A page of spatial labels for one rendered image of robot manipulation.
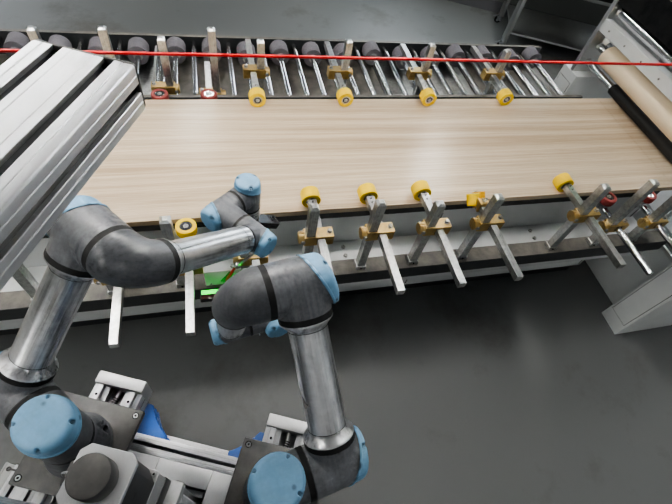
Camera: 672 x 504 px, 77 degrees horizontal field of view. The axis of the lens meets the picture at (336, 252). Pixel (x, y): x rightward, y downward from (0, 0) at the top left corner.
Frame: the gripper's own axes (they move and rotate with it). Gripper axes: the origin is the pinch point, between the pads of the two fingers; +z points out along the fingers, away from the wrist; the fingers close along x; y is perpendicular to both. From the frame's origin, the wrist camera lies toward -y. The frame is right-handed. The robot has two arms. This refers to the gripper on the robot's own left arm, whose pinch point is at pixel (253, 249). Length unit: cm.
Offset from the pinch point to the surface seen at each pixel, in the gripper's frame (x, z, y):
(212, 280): -10.7, 27.1, 12.5
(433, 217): 19, -4, -68
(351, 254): -2, 37, -52
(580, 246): 52, 27, -157
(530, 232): 30, 35, -148
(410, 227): 1, 30, -84
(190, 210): -34.7, 10.7, 10.2
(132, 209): -44, 11, 30
